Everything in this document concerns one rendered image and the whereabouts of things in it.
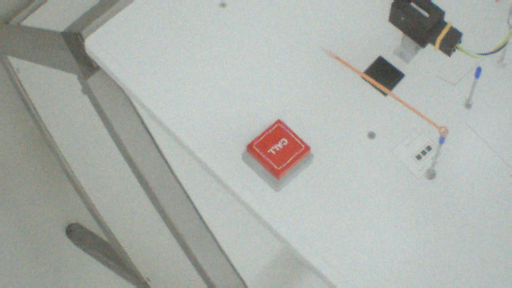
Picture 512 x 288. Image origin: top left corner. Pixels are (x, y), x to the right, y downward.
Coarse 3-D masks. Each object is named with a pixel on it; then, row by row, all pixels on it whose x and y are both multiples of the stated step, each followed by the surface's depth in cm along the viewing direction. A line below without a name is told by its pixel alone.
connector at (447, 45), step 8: (440, 24) 126; (432, 32) 126; (440, 32) 126; (448, 32) 126; (456, 32) 126; (432, 40) 126; (448, 40) 125; (456, 40) 125; (440, 48) 126; (448, 48) 125; (448, 56) 127
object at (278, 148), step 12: (276, 120) 125; (264, 132) 124; (276, 132) 124; (288, 132) 124; (252, 144) 123; (264, 144) 123; (276, 144) 123; (288, 144) 123; (300, 144) 123; (252, 156) 124; (264, 156) 123; (276, 156) 123; (288, 156) 123; (300, 156) 123; (276, 168) 122; (288, 168) 122
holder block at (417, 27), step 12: (396, 0) 126; (408, 0) 127; (420, 0) 127; (396, 12) 127; (408, 12) 126; (420, 12) 126; (432, 12) 126; (444, 12) 126; (396, 24) 129; (408, 24) 127; (420, 24) 125; (432, 24) 125; (408, 36) 129; (420, 36) 126
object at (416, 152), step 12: (420, 132) 128; (408, 144) 128; (420, 144) 128; (432, 144) 128; (396, 156) 127; (408, 156) 127; (420, 156) 127; (432, 156) 127; (444, 156) 127; (408, 168) 126; (420, 168) 126
